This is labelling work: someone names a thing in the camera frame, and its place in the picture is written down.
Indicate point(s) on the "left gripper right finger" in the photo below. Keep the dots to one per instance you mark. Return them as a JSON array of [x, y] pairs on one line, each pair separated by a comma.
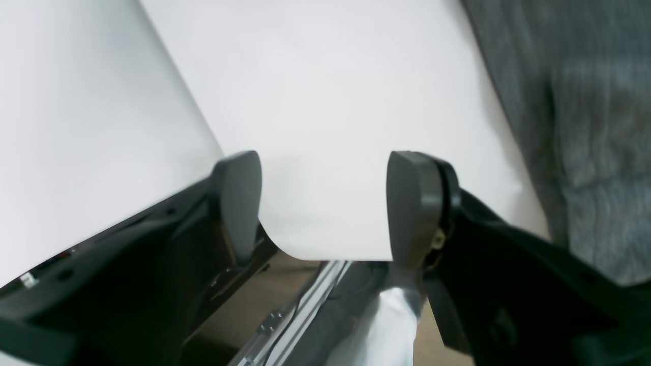
[[502, 295]]

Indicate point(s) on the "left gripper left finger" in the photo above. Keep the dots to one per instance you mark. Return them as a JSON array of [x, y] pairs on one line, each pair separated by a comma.
[[137, 293]]

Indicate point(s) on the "grey t-shirt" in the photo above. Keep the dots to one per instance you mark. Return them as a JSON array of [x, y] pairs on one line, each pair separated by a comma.
[[573, 78]]

